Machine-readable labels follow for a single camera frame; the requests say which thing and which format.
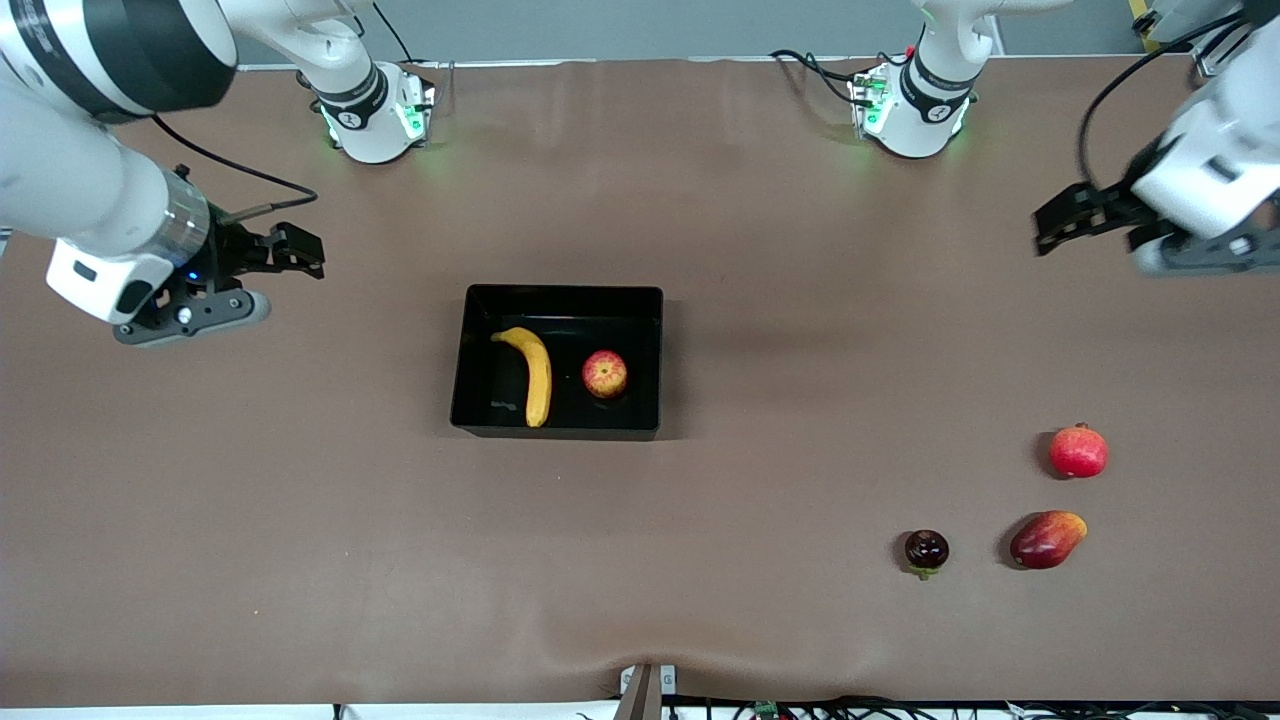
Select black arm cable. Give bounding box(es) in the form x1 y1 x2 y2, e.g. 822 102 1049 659
1078 8 1261 186
150 115 319 223

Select aluminium frame profile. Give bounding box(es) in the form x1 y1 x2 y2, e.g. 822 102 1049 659
1130 0 1280 77

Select grey table clamp bracket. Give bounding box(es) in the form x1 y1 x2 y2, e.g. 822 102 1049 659
615 663 678 720

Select red yellow apple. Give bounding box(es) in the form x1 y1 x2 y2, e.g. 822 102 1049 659
582 349 629 400

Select red mango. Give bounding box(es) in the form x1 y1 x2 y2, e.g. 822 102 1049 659
1009 510 1089 571

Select black left base cables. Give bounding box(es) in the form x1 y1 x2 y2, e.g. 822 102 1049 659
768 48 906 107

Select red pomegranate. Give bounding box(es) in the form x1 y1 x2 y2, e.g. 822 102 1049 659
1048 422 1110 480

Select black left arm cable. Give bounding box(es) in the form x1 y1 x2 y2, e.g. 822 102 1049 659
1078 8 1261 186

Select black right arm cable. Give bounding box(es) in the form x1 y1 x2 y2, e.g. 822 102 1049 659
150 115 319 223

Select dark purple mangosteen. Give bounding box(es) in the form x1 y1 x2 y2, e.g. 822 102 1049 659
904 529 951 581

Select black plastic box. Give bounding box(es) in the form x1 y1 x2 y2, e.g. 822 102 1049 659
450 284 665 441

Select black right base cable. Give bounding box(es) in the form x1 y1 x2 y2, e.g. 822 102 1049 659
373 0 417 64

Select brown table cover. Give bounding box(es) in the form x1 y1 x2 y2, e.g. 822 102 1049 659
0 55 1280 709

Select yellow banana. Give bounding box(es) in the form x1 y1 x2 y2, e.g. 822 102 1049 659
490 326 553 429

